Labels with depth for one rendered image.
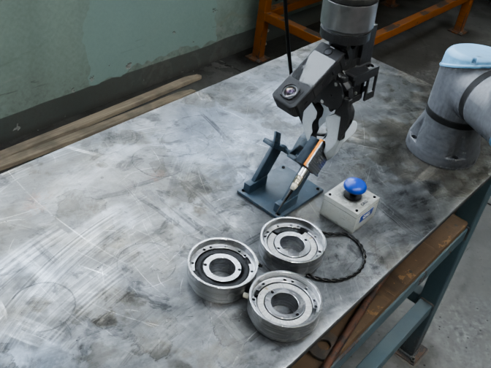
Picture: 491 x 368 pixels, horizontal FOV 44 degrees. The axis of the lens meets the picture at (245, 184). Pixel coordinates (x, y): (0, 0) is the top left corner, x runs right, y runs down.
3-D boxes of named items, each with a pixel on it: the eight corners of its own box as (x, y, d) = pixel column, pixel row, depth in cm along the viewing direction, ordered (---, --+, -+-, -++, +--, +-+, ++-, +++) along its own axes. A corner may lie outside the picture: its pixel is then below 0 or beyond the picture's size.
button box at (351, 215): (352, 234, 104) (359, 212, 101) (319, 213, 108) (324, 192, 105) (377, 214, 109) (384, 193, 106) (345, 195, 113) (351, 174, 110)
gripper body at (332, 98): (374, 101, 93) (389, 27, 86) (337, 120, 89) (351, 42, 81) (336, 82, 98) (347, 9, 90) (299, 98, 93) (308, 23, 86)
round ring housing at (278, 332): (324, 301, 91) (329, 282, 89) (308, 355, 83) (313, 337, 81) (257, 280, 93) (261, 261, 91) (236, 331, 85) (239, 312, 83)
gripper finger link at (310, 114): (332, 141, 101) (345, 95, 95) (308, 153, 98) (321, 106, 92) (318, 131, 103) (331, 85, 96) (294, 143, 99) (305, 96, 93)
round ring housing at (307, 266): (303, 291, 93) (307, 272, 90) (245, 261, 96) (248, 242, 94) (332, 253, 100) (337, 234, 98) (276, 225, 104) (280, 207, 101)
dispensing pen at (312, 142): (264, 204, 95) (323, 115, 96) (275, 212, 98) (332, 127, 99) (273, 211, 94) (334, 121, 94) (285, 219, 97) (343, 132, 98)
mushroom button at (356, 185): (352, 215, 104) (359, 192, 101) (334, 204, 106) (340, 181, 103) (365, 205, 107) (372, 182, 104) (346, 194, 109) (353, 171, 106)
